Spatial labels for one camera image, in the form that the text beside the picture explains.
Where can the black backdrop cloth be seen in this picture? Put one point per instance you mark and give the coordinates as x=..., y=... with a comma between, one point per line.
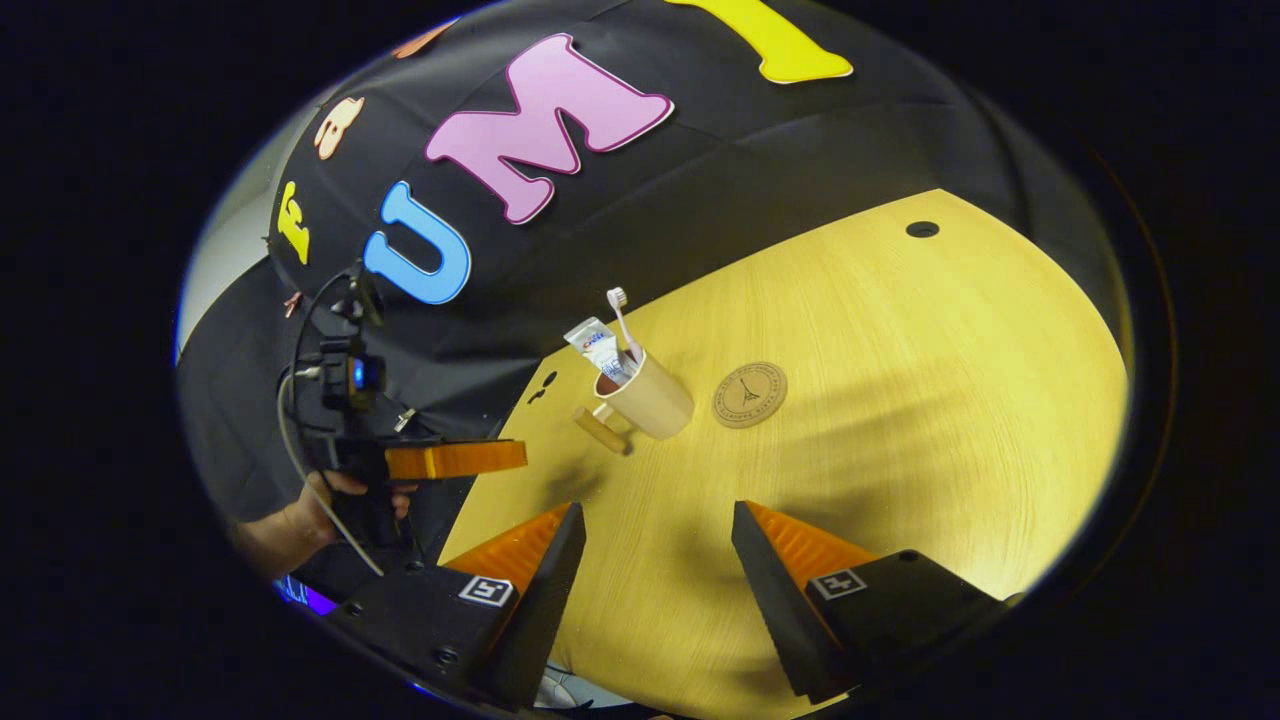
x=700, y=170

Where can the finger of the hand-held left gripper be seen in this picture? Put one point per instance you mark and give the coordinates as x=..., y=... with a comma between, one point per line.
x=460, y=458

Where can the pink cloth clip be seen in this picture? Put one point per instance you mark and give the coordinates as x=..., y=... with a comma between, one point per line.
x=292, y=303

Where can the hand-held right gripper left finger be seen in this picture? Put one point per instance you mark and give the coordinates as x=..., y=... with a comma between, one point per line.
x=520, y=630

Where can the pink toothbrush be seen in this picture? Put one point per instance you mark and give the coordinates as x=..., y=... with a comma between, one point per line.
x=622, y=315

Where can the round brown coaster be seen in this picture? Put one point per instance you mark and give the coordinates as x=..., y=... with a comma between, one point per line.
x=750, y=395

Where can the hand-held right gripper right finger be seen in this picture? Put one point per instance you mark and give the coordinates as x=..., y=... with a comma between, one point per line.
x=785, y=620

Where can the white toothpaste tube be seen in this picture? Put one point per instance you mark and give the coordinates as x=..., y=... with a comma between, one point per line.
x=597, y=345

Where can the white patterned clothing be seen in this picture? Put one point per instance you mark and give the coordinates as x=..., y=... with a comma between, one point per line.
x=575, y=692

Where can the beige cup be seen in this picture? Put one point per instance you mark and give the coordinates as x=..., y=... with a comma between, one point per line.
x=655, y=405

